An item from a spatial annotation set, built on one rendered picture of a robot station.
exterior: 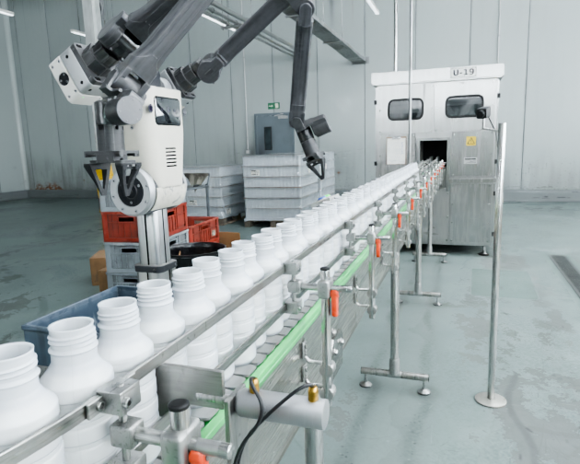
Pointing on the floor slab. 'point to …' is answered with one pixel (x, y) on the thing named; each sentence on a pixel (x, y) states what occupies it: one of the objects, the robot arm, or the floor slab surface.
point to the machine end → (446, 144)
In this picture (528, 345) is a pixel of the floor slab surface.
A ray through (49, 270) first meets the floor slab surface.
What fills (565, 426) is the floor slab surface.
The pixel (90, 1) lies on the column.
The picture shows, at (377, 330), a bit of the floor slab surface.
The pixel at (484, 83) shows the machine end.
